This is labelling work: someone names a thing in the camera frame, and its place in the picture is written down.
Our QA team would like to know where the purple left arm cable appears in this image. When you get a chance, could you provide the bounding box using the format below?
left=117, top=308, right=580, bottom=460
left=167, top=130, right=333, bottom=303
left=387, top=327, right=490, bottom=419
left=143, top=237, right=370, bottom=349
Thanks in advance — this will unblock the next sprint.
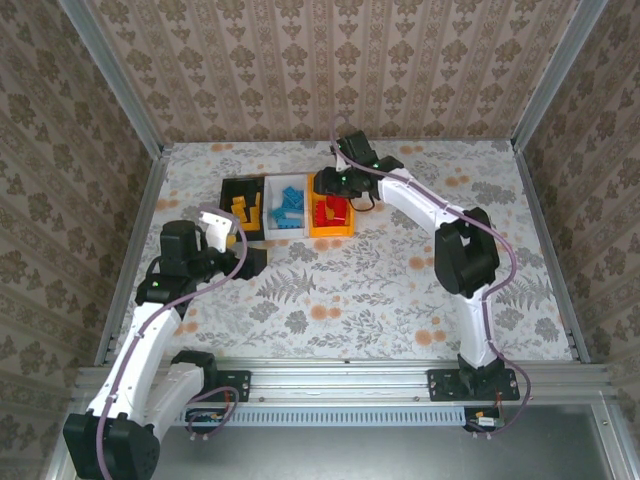
left=94, top=209, right=252, bottom=480

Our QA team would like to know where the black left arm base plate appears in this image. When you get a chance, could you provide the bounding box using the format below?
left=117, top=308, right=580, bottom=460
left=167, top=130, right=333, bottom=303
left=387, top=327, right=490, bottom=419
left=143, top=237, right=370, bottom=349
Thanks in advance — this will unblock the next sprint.
left=199, top=368, right=252, bottom=403

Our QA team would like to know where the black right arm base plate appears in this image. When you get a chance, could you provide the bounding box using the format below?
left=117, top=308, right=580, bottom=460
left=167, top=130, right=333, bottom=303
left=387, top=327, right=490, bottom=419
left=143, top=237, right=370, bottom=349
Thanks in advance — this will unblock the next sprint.
left=426, top=367, right=522, bottom=403

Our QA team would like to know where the grey slotted cable duct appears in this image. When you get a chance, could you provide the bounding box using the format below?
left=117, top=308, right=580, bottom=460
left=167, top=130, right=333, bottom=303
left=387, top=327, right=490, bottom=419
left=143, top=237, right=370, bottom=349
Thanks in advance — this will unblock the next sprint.
left=91, top=404, right=469, bottom=428

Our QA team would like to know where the white plastic bin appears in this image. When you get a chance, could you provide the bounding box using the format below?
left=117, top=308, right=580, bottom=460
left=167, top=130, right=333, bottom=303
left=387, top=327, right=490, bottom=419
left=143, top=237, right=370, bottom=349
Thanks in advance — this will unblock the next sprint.
left=262, top=173, right=309, bottom=241

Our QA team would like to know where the yellow plastic bin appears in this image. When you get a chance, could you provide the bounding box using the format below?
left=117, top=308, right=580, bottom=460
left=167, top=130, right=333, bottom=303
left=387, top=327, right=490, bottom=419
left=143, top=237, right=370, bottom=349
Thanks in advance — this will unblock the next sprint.
left=305, top=171, right=358, bottom=239

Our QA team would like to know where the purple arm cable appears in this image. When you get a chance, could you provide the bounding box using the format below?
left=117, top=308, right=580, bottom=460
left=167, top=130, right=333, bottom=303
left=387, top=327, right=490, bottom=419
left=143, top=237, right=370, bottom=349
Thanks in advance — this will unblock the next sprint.
left=329, top=115, right=534, bottom=442
left=94, top=209, right=252, bottom=480

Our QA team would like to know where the grey metal panel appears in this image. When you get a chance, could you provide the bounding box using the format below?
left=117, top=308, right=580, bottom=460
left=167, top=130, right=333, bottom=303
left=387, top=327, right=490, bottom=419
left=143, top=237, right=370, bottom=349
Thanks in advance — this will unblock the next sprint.
left=43, top=403, right=640, bottom=480

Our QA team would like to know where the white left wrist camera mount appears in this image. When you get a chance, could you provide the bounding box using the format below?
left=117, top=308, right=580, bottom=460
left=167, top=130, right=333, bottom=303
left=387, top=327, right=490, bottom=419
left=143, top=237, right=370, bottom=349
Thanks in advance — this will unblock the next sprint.
left=199, top=209, right=237, bottom=252

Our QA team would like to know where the small circuit board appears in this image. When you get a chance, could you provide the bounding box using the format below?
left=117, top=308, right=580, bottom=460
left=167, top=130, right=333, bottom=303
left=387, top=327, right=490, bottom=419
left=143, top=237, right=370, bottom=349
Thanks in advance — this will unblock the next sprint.
left=187, top=408, right=227, bottom=433
left=465, top=406, right=504, bottom=432

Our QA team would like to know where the aluminium front rail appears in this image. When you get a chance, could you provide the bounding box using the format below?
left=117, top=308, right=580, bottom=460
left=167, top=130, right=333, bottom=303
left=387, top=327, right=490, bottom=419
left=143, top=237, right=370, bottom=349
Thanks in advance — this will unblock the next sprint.
left=73, top=356, right=617, bottom=402

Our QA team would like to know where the black plastic bin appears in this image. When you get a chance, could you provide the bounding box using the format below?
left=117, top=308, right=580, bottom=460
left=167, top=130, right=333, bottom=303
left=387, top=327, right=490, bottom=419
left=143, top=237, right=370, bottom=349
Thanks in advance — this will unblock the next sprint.
left=218, top=175, right=269, bottom=243

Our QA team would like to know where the aluminium frame post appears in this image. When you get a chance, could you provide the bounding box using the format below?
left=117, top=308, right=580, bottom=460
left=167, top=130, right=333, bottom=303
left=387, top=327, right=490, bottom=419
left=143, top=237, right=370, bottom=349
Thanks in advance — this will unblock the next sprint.
left=508, top=0, right=610, bottom=152
left=56, top=0, right=167, bottom=160

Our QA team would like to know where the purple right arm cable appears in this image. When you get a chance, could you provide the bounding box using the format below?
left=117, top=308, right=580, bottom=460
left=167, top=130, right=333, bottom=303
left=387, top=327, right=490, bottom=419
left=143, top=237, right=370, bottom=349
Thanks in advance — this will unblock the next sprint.
left=329, top=115, right=534, bottom=442

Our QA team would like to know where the aluminium table side rail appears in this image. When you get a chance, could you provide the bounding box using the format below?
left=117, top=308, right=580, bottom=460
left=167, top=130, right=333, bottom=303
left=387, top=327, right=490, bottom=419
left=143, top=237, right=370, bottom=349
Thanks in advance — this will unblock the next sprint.
left=514, top=148, right=592, bottom=365
left=93, top=144, right=174, bottom=367

